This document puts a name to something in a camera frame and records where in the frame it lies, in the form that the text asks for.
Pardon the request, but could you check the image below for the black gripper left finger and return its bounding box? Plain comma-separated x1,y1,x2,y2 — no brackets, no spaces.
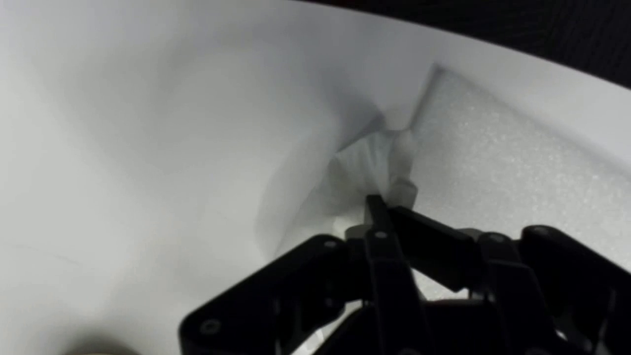
180,193,432,355

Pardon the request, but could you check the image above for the white foam sheet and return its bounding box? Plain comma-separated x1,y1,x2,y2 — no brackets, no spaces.
405,63,631,254

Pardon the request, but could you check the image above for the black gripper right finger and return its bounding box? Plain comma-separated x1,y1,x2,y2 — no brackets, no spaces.
387,205,631,355

